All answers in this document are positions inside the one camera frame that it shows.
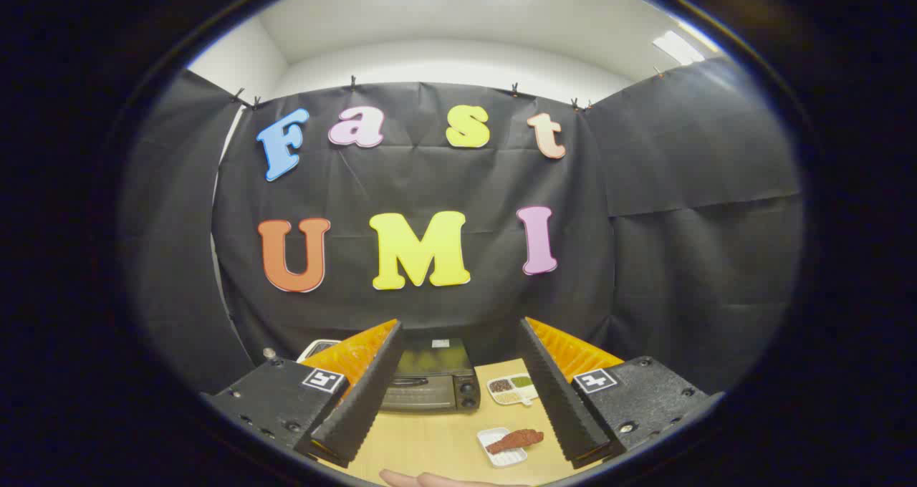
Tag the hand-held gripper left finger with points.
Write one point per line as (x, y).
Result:
(362, 408)

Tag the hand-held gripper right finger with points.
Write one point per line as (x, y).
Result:
(562, 408)

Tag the brown meat piece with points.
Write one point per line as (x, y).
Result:
(517, 440)

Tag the black toaster oven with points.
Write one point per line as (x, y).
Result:
(430, 383)

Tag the white pop-up toaster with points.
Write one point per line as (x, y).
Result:
(319, 346)

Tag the white rectangular food tray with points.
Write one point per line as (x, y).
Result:
(505, 458)

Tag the white divided plate of beans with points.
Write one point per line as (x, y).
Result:
(512, 390)

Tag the row of backdrop clips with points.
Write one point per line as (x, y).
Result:
(352, 82)

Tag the ceiling light panel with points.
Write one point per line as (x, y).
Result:
(677, 47)

